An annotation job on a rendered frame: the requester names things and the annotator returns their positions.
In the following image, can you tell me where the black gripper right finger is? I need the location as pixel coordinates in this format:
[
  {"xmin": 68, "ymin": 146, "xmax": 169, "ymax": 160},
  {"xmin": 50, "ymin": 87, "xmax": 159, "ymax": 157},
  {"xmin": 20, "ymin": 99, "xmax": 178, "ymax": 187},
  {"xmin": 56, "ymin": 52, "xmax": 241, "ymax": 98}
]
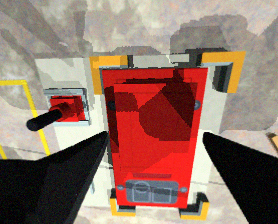
[{"xmin": 202, "ymin": 132, "xmax": 278, "ymax": 224}]

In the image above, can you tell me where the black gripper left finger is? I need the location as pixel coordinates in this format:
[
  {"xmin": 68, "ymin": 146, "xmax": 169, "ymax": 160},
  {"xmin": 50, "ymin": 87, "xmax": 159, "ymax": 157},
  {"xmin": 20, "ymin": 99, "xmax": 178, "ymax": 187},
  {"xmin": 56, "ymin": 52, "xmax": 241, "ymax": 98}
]
[{"xmin": 0, "ymin": 131, "xmax": 108, "ymax": 224}]

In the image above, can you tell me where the yellow rectangular frame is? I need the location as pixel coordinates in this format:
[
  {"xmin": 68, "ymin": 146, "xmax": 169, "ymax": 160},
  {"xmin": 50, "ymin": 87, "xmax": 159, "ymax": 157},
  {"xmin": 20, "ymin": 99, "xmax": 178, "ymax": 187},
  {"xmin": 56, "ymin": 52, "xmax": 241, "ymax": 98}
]
[{"xmin": 0, "ymin": 80, "xmax": 51, "ymax": 159}]

